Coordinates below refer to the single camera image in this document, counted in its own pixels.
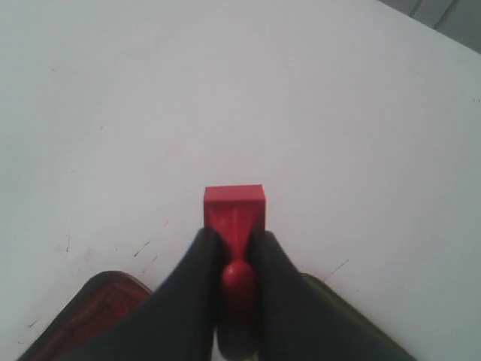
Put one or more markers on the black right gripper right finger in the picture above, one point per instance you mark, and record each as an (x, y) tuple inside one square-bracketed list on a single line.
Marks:
[(303, 319)]

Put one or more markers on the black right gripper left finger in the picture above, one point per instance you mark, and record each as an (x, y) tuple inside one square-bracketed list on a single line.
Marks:
[(177, 321)]

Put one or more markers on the red ink pad tin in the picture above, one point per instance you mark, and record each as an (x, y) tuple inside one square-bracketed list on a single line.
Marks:
[(103, 301)]

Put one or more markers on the red plastic stamp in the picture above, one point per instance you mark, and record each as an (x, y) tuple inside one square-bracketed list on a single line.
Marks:
[(235, 213)]

